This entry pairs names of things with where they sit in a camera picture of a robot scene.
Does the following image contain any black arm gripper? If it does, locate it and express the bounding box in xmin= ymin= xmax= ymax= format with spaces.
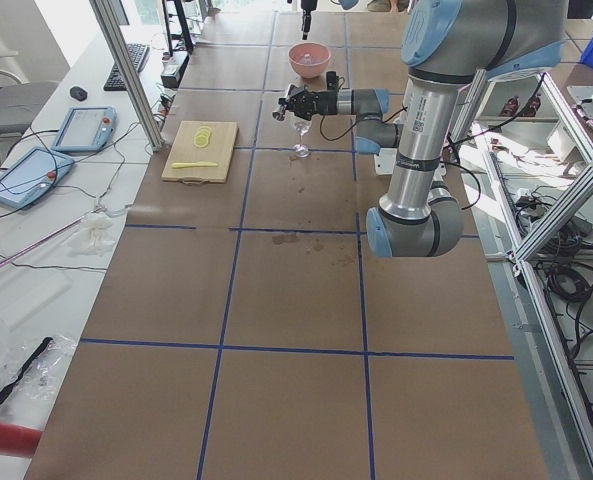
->
xmin=300 ymin=0 xmax=317 ymax=40

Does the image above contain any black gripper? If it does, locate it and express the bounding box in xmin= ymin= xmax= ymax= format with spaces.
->
xmin=276 ymin=84 xmax=338 ymax=119

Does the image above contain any steel double jigger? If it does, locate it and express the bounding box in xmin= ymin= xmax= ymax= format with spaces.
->
xmin=272 ymin=105 xmax=286 ymax=121

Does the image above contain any clear ice cubes pile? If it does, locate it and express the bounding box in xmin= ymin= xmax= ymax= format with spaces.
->
xmin=298 ymin=52 xmax=324 ymax=66

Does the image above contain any clear wine glass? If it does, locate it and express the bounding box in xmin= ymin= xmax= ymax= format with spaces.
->
xmin=292 ymin=116 xmax=311 ymax=158

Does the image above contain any pink plastic bowl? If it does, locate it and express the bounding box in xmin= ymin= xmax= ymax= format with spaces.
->
xmin=288 ymin=42 xmax=331 ymax=79

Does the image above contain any bamboo cutting board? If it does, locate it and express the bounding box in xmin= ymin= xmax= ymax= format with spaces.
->
xmin=161 ymin=121 xmax=238 ymax=183

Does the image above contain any black box device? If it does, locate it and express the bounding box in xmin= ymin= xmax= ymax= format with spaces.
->
xmin=160 ymin=51 xmax=190 ymax=89

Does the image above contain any yellow plastic knife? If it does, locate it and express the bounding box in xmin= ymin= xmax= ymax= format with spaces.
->
xmin=171 ymin=161 xmax=219 ymax=169

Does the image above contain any black keyboard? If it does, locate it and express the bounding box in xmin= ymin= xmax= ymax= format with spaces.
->
xmin=102 ymin=43 xmax=151 ymax=92

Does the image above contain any blue teach pendant far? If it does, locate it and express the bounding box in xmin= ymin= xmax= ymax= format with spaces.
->
xmin=52 ymin=106 xmax=117 ymax=154

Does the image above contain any blue teach pendant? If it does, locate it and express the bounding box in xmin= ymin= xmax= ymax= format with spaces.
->
xmin=52 ymin=106 xmax=117 ymax=154
xmin=0 ymin=147 xmax=75 ymax=209

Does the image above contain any black computer mouse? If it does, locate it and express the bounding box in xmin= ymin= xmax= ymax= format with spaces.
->
xmin=69 ymin=86 xmax=88 ymax=101

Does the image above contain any pink metal rod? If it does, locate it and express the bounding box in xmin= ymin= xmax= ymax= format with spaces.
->
xmin=0 ymin=214 xmax=86 ymax=269

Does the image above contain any white crumpled cloth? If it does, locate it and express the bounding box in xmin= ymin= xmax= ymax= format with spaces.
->
xmin=67 ymin=213 xmax=116 ymax=256

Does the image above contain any blue teach pendant near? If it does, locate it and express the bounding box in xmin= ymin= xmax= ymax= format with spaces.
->
xmin=0 ymin=147 xmax=75 ymax=209

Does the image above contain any clear plastic bag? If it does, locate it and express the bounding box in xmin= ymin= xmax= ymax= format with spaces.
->
xmin=0 ymin=324 xmax=77 ymax=405

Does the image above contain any red cylinder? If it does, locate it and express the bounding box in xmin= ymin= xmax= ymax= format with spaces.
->
xmin=0 ymin=421 xmax=42 ymax=458

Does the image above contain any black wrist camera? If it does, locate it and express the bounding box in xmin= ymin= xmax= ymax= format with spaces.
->
xmin=325 ymin=71 xmax=340 ymax=91

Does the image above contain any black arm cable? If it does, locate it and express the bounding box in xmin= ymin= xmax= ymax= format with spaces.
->
xmin=318 ymin=74 xmax=410 ymax=142

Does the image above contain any aluminium frame post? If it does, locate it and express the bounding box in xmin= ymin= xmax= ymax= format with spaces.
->
xmin=89 ymin=0 xmax=164 ymax=152

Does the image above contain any black floor cable bundle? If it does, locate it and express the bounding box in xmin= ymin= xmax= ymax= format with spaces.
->
xmin=513 ymin=184 xmax=593 ymax=351

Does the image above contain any aluminium side frame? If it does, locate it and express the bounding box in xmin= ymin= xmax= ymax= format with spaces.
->
xmin=471 ymin=73 xmax=593 ymax=474

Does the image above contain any black strap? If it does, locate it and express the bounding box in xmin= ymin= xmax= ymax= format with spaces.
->
xmin=0 ymin=336 xmax=54 ymax=416

